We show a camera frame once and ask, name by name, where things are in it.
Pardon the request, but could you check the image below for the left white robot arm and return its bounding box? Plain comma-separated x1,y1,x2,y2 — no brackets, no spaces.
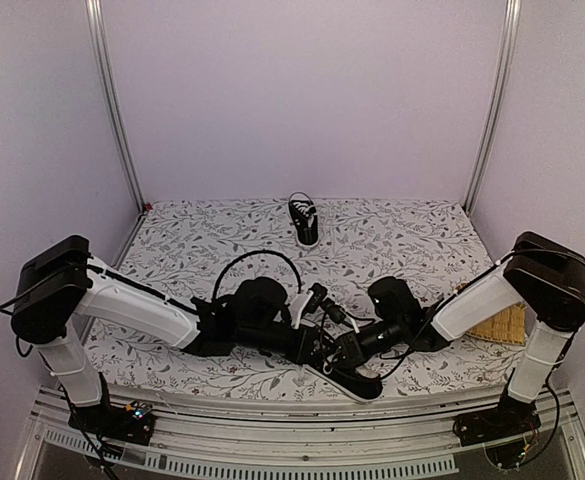
0,235,333,434

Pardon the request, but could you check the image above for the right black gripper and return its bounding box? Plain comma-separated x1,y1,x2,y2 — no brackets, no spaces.
314,318,405,370

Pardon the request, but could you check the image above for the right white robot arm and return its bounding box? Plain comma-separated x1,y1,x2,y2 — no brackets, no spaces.
328,231,585,436

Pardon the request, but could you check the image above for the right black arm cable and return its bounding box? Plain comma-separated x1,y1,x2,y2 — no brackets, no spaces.
371,319,448,384

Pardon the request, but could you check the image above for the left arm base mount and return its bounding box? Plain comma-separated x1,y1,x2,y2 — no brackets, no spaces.
68,404,156,446

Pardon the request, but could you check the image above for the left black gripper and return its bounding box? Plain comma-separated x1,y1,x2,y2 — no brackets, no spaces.
236,321,336,365

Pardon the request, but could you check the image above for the floral patterned table mat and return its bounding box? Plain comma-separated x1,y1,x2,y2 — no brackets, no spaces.
69,197,543,404

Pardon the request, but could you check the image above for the aluminium frame post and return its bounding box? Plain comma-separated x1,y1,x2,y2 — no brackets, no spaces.
462,0,522,217
85,0,146,213

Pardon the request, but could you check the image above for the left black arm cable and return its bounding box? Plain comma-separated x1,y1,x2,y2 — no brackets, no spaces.
212,249,303,306

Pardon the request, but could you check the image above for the black canvas sneaker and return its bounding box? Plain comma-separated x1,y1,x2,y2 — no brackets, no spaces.
287,191,319,248
300,352,383,403

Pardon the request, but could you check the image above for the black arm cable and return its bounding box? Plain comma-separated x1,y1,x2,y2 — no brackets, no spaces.
212,249,303,306
371,319,448,384

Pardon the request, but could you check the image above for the woven bamboo tray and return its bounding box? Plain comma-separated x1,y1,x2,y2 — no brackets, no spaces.
451,279,526,345

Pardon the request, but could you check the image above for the front aluminium rail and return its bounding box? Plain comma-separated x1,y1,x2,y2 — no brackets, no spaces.
21,384,585,479

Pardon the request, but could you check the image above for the right aluminium frame post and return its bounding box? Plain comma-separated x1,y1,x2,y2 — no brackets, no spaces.
462,0,522,217

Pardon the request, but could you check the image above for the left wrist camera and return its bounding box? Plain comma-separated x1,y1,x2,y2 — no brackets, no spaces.
288,283,328,330

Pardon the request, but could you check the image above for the left aluminium frame post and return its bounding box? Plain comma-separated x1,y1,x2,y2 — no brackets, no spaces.
85,0,146,213

